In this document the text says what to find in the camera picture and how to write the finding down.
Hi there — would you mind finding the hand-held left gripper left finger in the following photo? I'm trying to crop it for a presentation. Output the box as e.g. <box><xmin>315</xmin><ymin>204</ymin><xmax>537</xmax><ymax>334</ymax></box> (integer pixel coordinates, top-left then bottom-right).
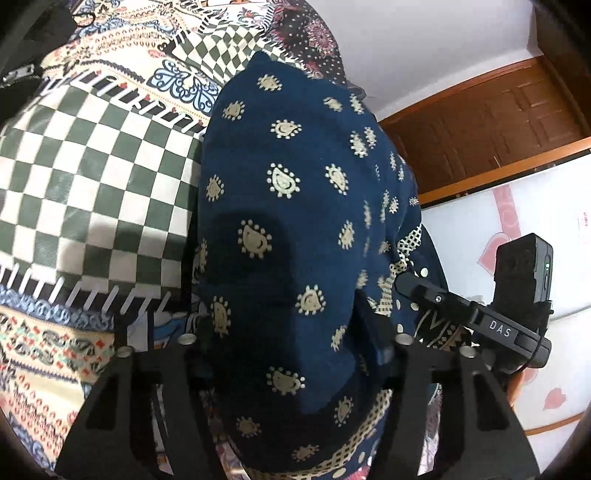
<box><xmin>55</xmin><ymin>335</ymin><xmax>227</xmax><ymax>480</ymax></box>

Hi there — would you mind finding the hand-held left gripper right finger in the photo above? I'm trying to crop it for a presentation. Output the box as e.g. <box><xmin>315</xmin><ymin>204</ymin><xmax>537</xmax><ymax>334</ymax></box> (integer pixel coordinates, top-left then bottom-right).
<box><xmin>369</xmin><ymin>335</ymin><xmax>541</xmax><ymax>480</ymax></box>

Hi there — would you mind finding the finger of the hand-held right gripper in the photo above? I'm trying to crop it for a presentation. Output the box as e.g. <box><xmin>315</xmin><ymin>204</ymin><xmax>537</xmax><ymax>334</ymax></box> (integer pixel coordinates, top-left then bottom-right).
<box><xmin>393</xmin><ymin>272</ymin><xmax>481</xmax><ymax>330</ymax></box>

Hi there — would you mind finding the navy patterned hoodie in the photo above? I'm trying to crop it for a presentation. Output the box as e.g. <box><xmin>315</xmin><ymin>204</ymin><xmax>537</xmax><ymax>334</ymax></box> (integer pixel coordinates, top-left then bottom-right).
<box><xmin>187</xmin><ymin>51</ymin><xmax>472</xmax><ymax>480</ymax></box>

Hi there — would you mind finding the brown wooden door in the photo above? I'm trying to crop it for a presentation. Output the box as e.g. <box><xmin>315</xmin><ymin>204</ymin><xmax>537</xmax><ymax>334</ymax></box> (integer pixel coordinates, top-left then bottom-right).
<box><xmin>376</xmin><ymin>56</ymin><xmax>591</xmax><ymax>208</ymax></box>

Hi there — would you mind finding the patchwork print bedspread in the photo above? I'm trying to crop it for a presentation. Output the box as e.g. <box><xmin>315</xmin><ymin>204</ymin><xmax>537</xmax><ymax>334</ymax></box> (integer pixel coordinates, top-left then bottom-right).
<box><xmin>0</xmin><ymin>0</ymin><xmax>370</xmax><ymax>480</ymax></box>

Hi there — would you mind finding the black zippered jacket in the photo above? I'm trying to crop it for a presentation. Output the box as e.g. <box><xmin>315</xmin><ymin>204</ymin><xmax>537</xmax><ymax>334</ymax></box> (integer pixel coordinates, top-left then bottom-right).
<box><xmin>0</xmin><ymin>0</ymin><xmax>100</xmax><ymax>121</ymax></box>

